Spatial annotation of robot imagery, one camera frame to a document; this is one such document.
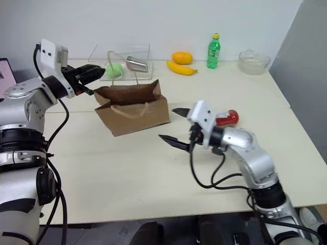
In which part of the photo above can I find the green sponge ball with string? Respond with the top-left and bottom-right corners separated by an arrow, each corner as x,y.
105,63 -> 124,79

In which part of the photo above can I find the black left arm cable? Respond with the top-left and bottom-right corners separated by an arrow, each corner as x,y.
33,43 -> 69,245

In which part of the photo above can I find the laptop screen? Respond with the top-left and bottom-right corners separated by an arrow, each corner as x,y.
0,58 -> 17,100

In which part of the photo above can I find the yellow banana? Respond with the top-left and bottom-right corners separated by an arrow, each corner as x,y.
167,60 -> 198,76

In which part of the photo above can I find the clear acrylic box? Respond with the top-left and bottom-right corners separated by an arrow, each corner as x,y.
88,43 -> 155,81

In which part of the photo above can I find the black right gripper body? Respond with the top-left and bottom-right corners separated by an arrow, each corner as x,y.
188,121 -> 205,153

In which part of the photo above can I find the green plastic soda bottle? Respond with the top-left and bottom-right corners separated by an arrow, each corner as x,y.
206,32 -> 221,69

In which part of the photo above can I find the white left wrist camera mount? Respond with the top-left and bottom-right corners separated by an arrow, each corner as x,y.
40,38 -> 75,100

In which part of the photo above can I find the stainless steel cup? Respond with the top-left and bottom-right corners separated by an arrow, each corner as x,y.
126,56 -> 149,73

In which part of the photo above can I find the grey partition panel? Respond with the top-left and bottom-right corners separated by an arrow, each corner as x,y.
269,0 -> 327,165

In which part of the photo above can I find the white shoe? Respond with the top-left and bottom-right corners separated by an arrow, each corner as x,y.
298,207 -> 323,232

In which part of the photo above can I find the orange mango fruit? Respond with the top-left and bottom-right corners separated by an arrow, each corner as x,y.
171,51 -> 193,65

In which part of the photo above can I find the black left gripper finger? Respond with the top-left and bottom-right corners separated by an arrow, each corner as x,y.
78,64 -> 106,77
78,72 -> 104,85

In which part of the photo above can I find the red can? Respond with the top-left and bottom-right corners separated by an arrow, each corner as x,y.
216,109 -> 240,128

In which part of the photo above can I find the clear glass bowl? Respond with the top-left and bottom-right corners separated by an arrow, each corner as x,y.
238,48 -> 271,76

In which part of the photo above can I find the brown paper bag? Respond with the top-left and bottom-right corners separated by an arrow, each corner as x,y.
94,50 -> 170,137

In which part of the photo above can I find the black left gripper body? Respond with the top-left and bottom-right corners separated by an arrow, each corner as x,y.
61,65 -> 94,97

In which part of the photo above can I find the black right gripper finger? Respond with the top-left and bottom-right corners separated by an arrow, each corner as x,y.
158,134 -> 192,153
172,107 -> 191,119

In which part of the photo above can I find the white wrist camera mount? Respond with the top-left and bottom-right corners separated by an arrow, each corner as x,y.
187,100 -> 218,150
40,38 -> 75,100

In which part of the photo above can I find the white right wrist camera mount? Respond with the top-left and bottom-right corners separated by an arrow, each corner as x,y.
187,100 -> 218,150

